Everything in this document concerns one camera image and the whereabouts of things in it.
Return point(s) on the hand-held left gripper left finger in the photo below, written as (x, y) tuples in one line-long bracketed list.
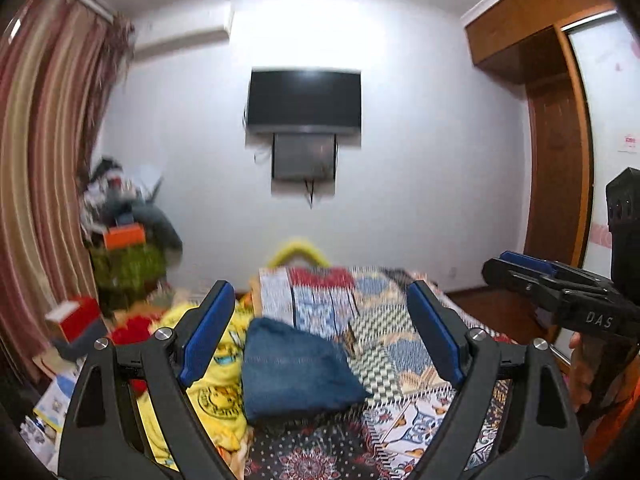
[(207, 330)]

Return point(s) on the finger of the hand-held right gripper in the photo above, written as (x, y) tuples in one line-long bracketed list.
[(520, 280), (527, 262)]

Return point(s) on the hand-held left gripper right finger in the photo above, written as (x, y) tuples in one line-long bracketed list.
[(435, 330)]

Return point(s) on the blue denim jacket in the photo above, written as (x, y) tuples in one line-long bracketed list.
[(300, 370)]

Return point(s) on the person's right forearm orange sleeve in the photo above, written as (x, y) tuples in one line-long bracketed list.
[(620, 430)]

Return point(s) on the person's right hand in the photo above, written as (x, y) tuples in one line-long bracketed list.
[(580, 370)]

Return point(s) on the patchwork patterned bedspread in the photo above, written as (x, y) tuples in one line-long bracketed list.
[(390, 340)]

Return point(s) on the yellow duck print blanket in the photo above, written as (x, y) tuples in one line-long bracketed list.
[(220, 400)]

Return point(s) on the red fluffy cloth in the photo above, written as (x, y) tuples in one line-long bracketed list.
[(135, 327)]

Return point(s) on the green patterned bag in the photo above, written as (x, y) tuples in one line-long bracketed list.
[(127, 272)]

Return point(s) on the dark grey cushion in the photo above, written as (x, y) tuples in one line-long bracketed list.
[(157, 225)]

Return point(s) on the yellow plush pillow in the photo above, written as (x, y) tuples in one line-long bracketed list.
[(297, 250)]

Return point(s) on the orange box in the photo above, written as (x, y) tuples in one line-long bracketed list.
[(124, 237)]

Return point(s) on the red and white box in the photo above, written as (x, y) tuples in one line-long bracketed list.
[(75, 317)]

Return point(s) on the pile of assorted clutter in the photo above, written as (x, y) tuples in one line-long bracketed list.
[(110, 190)]

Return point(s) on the stack of printed cardboard boxes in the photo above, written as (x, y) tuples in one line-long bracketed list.
[(47, 410)]

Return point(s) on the grey box under television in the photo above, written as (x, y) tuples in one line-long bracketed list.
[(304, 155)]

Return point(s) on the wooden wardrobe with white panel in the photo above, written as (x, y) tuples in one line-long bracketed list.
[(530, 15)]

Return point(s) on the striped red curtain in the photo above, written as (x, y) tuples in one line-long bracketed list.
[(45, 135)]

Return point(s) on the white air conditioner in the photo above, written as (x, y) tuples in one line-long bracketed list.
[(180, 27)]

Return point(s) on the black wall television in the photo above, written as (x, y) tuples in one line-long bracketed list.
[(305, 97)]

